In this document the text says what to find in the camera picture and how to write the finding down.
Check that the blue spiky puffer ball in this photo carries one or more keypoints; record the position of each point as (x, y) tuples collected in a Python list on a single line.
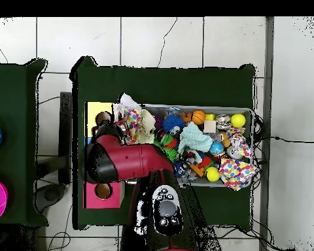
[(172, 123)]

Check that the wooden box with three holes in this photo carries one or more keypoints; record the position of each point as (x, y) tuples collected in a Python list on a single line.
[(94, 107)]

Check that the yellow ball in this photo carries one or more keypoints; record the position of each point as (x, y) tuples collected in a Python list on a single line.
[(238, 120), (212, 174)]

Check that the silver mesh bin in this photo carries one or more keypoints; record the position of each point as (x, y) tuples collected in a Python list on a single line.
[(212, 183)]

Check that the dark green covered side table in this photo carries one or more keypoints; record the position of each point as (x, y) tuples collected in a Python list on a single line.
[(15, 91)]

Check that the light blue muslin cloth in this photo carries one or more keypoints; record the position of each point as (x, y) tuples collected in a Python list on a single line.
[(195, 138)]

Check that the cream muslin cloth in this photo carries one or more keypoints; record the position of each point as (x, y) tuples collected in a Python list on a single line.
[(146, 125)]

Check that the dark green table cloth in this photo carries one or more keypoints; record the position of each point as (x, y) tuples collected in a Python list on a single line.
[(172, 86)]

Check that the orange toy basketball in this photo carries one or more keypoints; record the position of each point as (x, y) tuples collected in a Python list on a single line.
[(198, 117)]

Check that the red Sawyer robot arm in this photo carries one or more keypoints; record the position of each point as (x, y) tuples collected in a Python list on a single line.
[(136, 162)]

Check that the wooden cube block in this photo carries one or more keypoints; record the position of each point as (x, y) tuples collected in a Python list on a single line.
[(210, 126)]

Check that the polka dot cloth white backing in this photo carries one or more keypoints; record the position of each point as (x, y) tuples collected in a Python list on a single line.
[(132, 120)]

